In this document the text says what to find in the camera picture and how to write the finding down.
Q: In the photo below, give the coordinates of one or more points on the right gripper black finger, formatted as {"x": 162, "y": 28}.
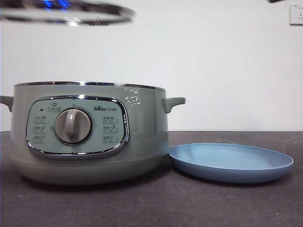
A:
{"x": 281, "y": 1}

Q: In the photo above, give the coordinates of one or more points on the glass lid with green knob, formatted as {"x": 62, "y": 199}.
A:
{"x": 71, "y": 19}

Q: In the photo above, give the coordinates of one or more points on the blue round plate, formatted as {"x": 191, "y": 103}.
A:
{"x": 227, "y": 157}

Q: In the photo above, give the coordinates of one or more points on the pale green electric steamer pot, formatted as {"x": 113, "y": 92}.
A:
{"x": 146, "y": 113}

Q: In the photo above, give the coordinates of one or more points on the white wall socket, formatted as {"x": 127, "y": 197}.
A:
{"x": 297, "y": 14}

